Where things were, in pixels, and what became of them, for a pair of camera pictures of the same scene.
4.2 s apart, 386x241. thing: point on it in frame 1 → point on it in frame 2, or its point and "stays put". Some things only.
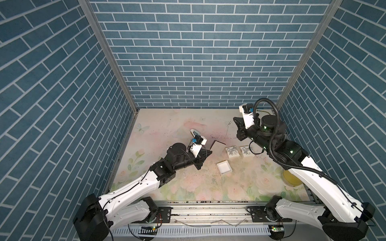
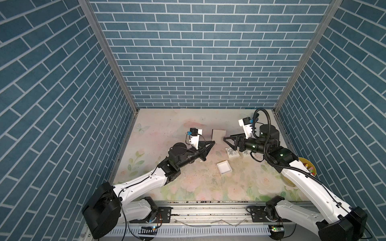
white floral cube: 218,147 → 218,135
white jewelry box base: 224,166 stays put
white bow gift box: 232,151 stays put
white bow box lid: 246,152 stays put
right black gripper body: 244,133 → 243,139
